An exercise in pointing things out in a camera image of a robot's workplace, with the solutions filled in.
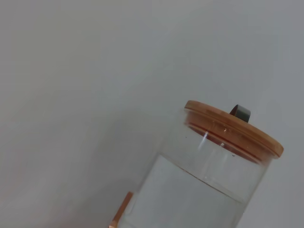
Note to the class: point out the bamboo jar lid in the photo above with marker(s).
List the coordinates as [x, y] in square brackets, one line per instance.
[213, 114]

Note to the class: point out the wooden dispenser stand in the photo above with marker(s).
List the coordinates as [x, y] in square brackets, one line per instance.
[123, 206]

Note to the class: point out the glass water dispenser jar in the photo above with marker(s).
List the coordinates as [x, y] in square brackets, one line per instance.
[194, 190]

